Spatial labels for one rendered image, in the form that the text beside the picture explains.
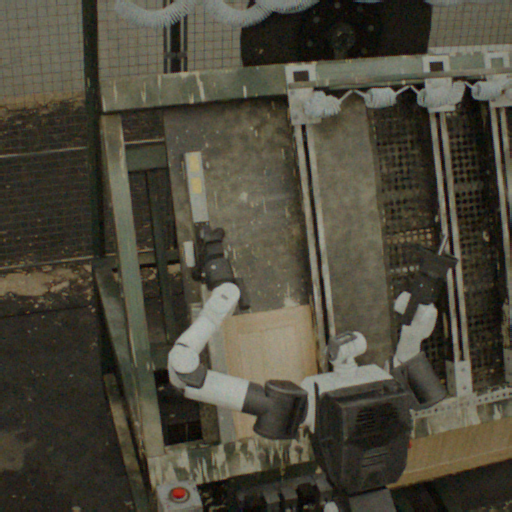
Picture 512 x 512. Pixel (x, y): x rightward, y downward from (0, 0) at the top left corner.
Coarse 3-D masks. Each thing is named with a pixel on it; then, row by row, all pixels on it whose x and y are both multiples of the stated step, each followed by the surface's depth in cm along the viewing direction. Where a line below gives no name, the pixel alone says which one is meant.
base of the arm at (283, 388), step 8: (272, 384) 241; (280, 384) 243; (288, 384) 246; (296, 384) 247; (272, 392) 240; (280, 392) 239; (288, 392) 239; (296, 392) 241; (304, 392) 243; (296, 400) 244; (304, 400) 243; (296, 408) 243; (296, 416) 243; (288, 424) 245; (296, 424) 244; (256, 432) 242; (264, 432) 241; (288, 432) 245; (296, 432) 245
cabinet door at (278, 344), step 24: (264, 312) 291; (288, 312) 293; (240, 336) 290; (264, 336) 292; (288, 336) 294; (312, 336) 296; (240, 360) 290; (264, 360) 292; (288, 360) 294; (312, 360) 296; (264, 384) 293; (240, 432) 291
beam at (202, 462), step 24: (504, 384) 316; (480, 408) 311; (504, 408) 314; (432, 432) 307; (144, 456) 285; (168, 456) 282; (192, 456) 284; (216, 456) 286; (240, 456) 288; (288, 456) 293; (312, 456) 295; (168, 480) 282; (216, 480) 286
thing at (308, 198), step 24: (288, 72) 280; (312, 72) 282; (288, 96) 280; (312, 96) 282; (288, 120) 290; (312, 120) 283; (312, 144) 287; (312, 168) 287; (312, 192) 289; (312, 216) 292; (312, 240) 289; (312, 264) 289; (312, 288) 291; (312, 312) 294
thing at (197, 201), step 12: (192, 192) 281; (204, 192) 282; (192, 204) 281; (204, 204) 282; (192, 216) 281; (204, 216) 282; (192, 228) 284; (204, 288) 283; (204, 300) 283; (216, 336) 285; (216, 348) 285; (216, 360) 285; (216, 408) 287; (216, 420) 290; (228, 420) 287; (228, 432) 288
